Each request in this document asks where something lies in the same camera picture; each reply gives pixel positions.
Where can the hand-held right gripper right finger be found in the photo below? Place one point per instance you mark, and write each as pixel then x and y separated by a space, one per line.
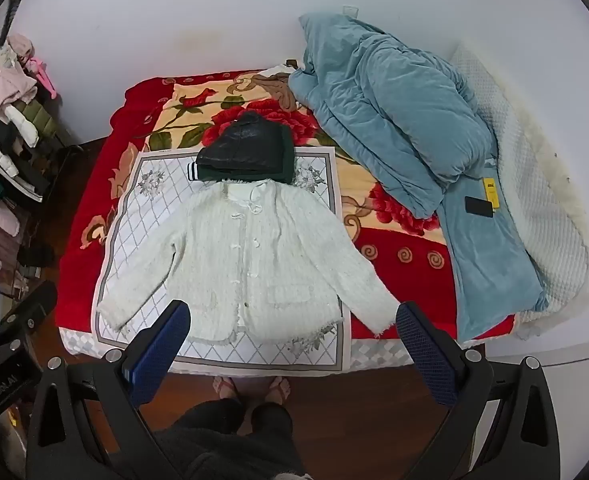
pixel 429 355

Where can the pile of hanging clothes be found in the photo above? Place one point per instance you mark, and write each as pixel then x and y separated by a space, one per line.
pixel 4 150

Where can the red floral blanket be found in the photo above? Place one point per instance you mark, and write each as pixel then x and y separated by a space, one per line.
pixel 389 255

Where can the yellow rectangular case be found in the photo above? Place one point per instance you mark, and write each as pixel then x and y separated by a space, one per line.
pixel 491 191

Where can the white diamond-pattern bed sheet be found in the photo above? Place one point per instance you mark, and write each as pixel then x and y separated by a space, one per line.
pixel 389 352

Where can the pink clothes hanger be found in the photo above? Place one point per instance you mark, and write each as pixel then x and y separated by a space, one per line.
pixel 44 77

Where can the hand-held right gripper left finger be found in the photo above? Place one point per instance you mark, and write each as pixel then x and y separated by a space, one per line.
pixel 154 355

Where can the white wall hook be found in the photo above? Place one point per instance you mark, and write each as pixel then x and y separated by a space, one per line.
pixel 349 10

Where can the person's legs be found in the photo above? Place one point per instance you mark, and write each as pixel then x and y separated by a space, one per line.
pixel 224 435

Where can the white textured bed cover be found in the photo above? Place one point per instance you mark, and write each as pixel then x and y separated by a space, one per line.
pixel 534 210

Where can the dark green folded jacket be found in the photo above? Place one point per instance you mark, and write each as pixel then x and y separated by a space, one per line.
pixel 244 150

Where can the white knit cardigan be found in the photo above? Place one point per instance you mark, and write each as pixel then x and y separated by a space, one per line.
pixel 254 260

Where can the black phone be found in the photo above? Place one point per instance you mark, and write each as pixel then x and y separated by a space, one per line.
pixel 478 206

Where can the white bedside cabinet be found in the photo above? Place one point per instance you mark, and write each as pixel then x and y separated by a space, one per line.
pixel 587 410

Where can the blue quilt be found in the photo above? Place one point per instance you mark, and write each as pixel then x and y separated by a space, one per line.
pixel 399 110

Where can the white lattice-pattern mat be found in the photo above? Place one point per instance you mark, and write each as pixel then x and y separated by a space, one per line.
pixel 159 195

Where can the black rack pole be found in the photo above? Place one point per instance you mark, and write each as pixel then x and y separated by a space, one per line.
pixel 17 10

